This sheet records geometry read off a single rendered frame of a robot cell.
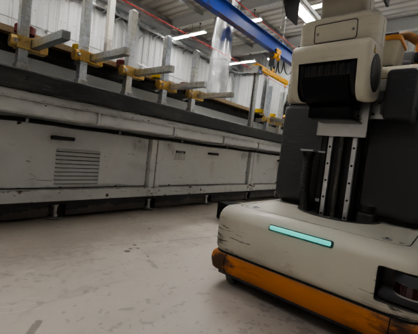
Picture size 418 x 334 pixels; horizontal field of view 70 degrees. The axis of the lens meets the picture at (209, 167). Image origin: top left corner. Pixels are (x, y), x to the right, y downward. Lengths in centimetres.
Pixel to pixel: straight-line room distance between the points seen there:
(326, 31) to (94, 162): 139
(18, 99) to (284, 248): 118
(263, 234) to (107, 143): 123
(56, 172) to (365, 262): 149
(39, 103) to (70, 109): 13
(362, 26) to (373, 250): 60
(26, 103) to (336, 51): 119
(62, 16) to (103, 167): 805
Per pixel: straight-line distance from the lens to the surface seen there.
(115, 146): 193
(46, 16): 959
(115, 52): 141
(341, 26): 101
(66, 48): 174
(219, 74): 718
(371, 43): 93
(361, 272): 86
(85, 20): 162
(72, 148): 181
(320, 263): 89
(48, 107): 151
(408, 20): 1135
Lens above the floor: 46
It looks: 3 degrees down
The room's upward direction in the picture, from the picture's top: 6 degrees clockwise
